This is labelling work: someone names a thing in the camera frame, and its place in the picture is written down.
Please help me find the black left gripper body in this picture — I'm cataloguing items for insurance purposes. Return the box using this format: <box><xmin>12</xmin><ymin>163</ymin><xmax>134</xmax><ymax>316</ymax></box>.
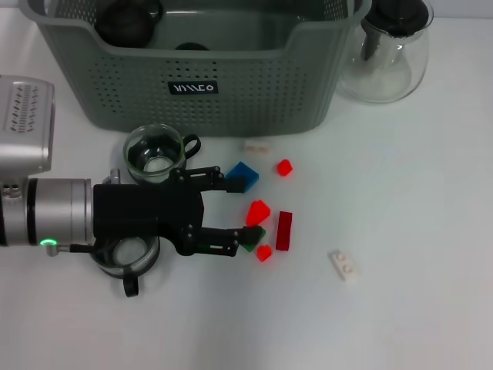
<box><xmin>92</xmin><ymin>181</ymin><xmax>206</xmax><ymax>257</ymax></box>

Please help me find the grey-green perforated storage bin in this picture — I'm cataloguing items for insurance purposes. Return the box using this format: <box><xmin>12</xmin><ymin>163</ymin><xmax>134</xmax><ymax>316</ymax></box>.
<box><xmin>18</xmin><ymin>0</ymin><xmax>373</xmax><ymax>138</ymax></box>

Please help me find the blue square building plate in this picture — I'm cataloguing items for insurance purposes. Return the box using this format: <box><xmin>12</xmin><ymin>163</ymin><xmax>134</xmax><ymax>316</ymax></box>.
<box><xmin>225</xmin><ymin>160</ymin><xmax>260</xmax><ymax>193</ymax></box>

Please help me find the red-orange sloped brick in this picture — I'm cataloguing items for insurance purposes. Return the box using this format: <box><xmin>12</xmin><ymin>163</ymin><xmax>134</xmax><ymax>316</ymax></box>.
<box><xmin>246</xmin><ymin>199</ymin><xmax>272</xmax><ymax>227</ymax></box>

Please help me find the dark red long brick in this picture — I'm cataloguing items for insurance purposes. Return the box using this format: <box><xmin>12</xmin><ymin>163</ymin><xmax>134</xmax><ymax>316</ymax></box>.
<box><xmin>275</xmin><ymin>210</ymin><xmax>293</xmax><ymax>251</ymax></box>

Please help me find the white building brick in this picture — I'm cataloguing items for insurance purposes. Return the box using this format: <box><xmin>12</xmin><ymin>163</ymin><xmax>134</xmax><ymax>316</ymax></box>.
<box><xmin>243</xmin><ymin>140</ymin><xmax>272</xmax><ymax>155</ymax></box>

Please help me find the white two-stud flat plate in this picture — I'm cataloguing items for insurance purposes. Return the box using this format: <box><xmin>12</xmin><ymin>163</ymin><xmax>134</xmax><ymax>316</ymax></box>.
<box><xmin>329</xmin><ymin>249</ymin><xmax>362</xmax><ymax>284</ymax></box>

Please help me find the glass carafe with black lid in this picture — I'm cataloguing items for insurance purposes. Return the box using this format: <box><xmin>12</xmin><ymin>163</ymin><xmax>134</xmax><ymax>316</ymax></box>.
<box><xmin>334</xmin><ymin>0</ymin><xmax>434</xmax><ymax>104</ymax></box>

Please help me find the black ceramic teapot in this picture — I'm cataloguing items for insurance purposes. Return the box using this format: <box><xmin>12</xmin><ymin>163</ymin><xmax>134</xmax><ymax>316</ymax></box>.
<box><xmin>94</xmin><ymin>0</ymin><xmax>165</xmax><ymax>48</ymax></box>

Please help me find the left gripper cable with plug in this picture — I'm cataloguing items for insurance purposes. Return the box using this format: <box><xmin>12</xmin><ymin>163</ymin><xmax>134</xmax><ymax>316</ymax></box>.
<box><xmin>45</xmin><ymin>242</ymin><xmax>97</xmax><ymax>257</ymax></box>

